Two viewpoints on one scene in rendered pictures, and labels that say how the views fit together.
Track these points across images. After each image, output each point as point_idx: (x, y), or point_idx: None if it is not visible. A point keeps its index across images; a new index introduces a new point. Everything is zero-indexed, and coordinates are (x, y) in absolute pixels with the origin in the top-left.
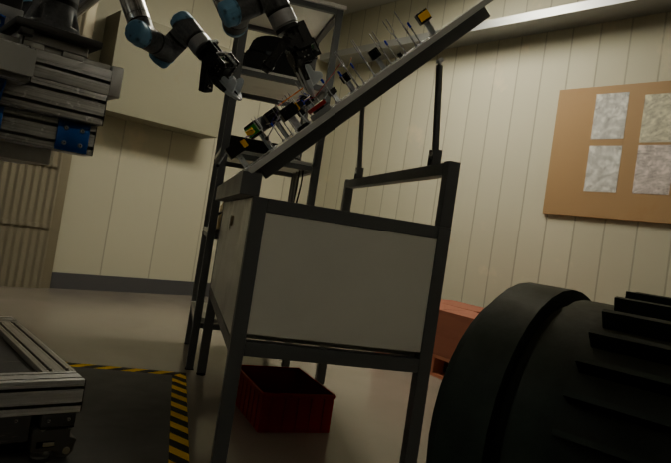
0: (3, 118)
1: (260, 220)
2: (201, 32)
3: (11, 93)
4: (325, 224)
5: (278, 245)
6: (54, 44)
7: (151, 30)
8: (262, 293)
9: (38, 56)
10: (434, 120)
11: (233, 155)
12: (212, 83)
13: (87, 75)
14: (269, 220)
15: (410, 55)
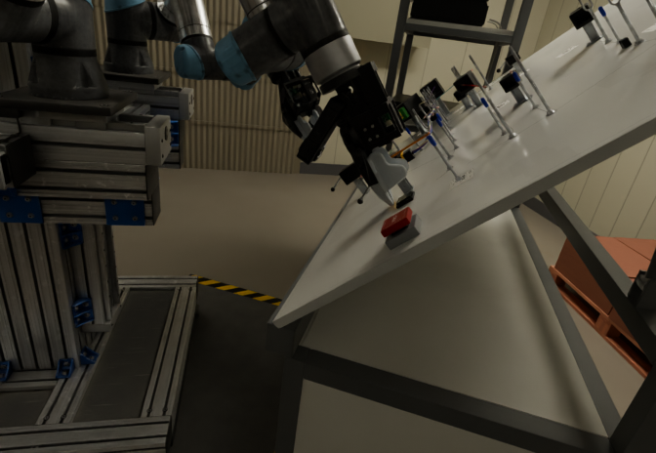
0: (42, 202)
1: (295, 386)
2: None
3: (28, 184)
4: (393, 409)
5: (322, 418)
6: (60, 115)
7: (202, 57)
8: None
9: (44, 135)
10: None
11: (348, 181)
12: None
13: (113, 144)
14: (308, 388)
15: (628, 140)
